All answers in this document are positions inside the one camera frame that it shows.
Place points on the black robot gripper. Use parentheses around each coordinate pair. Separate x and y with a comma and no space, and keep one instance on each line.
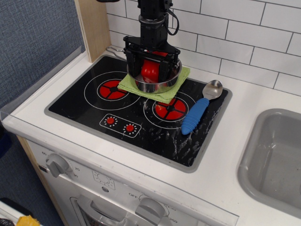
(153,38)

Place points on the red plastic bell pepper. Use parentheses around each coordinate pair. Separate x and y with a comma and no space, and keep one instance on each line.
(150,71)

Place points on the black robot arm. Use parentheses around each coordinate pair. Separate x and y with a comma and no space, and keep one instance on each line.
(155,10)

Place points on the silver metal pot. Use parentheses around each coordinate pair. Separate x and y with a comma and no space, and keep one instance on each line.
(153,87)

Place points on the green folded cloth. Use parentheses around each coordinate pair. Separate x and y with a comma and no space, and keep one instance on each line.
(174,89)

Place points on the black toy stovetop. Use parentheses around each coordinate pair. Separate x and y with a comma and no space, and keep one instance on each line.
(94,103)

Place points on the grey left oven knob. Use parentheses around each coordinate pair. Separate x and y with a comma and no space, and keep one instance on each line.
(58,165)

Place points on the grey oven knob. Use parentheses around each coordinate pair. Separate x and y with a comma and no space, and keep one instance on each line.
(58,165)
(150,210)

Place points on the grey right oven knob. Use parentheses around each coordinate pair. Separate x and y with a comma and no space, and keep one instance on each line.
(150,210)

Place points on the white toy oven front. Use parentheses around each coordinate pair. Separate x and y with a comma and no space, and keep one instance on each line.
(86,197)

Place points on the grey plastic sink basin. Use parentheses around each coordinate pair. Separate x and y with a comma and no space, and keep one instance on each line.
(270,169)

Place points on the yellow object at corner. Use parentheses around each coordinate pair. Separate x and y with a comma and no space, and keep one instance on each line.
(27,221)

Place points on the blue handled metal spoon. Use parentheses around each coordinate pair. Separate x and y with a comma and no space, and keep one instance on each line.
(212,90)

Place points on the wooden side post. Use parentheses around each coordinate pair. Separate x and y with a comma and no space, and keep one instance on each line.
(94,25)

